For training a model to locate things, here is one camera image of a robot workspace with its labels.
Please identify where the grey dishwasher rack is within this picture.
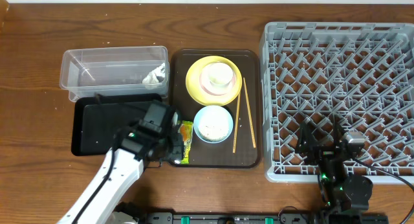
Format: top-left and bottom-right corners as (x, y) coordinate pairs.
(259, 22), (413, 184)

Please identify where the wooden chopstick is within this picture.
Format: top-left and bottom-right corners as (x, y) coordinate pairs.
(232, 92), (241, 153)
(243, 77), (256, 148)

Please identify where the cream paper cup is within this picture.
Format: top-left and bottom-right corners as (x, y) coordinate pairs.
(207, 62), (234, 87)

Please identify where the pink bowl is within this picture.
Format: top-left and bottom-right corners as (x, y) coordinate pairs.
(201, 63), (235, 96)

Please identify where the yellow plate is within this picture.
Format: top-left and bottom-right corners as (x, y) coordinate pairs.
(186, 56), (242, 106)

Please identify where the light blue bowl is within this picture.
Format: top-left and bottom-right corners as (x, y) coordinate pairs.
(193, 106), (234, 144)

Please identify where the yellow snack wrapper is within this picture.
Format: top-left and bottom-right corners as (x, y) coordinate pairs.
(179, 121), (193, 164)

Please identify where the dark brown serving tray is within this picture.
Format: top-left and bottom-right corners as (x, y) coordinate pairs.
(169, 49), (263, 168)

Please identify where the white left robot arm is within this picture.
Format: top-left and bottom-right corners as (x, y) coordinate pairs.
(58, 120), (184, 223)

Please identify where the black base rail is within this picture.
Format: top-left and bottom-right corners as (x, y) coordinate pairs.
(138, 210), (323, 224)

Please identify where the crumpled white tissue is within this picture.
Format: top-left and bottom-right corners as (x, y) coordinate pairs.
(142, 63), (166, 84)

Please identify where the black waste tray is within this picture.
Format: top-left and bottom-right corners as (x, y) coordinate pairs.
(71, 94), (162, 156)

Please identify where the clear plastic bin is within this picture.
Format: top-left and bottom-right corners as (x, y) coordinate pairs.
(60, 46), (170, 102)

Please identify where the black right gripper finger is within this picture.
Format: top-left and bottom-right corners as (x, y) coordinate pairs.
(295, 122), (319, 154)
(332, 118), (345, 150)

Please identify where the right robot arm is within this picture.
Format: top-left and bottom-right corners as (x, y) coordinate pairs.
(296, 122), (373, 223)

